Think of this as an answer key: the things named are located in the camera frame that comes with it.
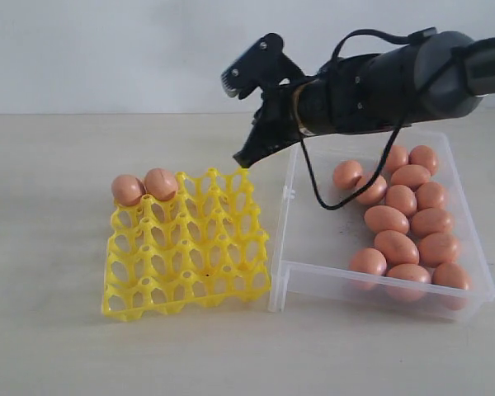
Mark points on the yellow plastic egg tray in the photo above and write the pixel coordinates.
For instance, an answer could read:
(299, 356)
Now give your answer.
(201, 247)

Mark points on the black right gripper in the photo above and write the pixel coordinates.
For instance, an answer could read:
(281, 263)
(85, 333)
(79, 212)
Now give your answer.
(274, 125)

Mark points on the clear plastic bin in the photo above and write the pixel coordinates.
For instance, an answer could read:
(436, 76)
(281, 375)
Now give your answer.
(314, 246)

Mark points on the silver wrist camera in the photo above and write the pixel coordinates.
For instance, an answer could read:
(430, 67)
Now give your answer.
(263, 65)

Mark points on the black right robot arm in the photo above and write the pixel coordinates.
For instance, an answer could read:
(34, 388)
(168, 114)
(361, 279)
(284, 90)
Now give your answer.
(429, 75)

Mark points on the brown egg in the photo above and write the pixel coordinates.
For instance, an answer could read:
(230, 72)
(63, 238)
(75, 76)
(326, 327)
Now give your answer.
(369, 261)
(346, 174)
(382, 217)
(375, 193)
(397, 158)
(161, 184)
(431, 195)
(431, 220)
(411, 176)
(426, 157)
(402, 198)
(407, 272)
(396, 247)
(438, 248)
(452, 275)
(127, 190)

